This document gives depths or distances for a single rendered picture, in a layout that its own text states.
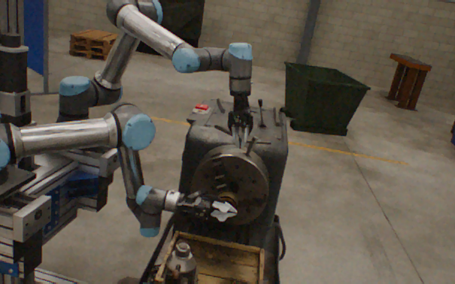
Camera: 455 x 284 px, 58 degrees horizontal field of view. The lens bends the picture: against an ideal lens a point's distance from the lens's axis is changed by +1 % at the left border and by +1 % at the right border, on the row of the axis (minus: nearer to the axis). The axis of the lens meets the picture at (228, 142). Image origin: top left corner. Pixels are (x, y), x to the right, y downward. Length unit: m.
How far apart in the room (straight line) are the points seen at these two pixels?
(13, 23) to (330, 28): 10.34
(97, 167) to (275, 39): 9.94
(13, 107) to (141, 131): 0.50
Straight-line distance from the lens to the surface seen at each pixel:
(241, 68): 1.31
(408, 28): 12.02
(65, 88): 1.73
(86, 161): 1.77
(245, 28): 11.41
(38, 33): 6.45
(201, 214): 1.46
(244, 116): 1.34
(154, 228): 1.54
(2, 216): 1.39
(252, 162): 1.58
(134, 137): 1.29
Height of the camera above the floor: 1.83
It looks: 20 degrees down
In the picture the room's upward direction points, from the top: 10 degrees clockwise
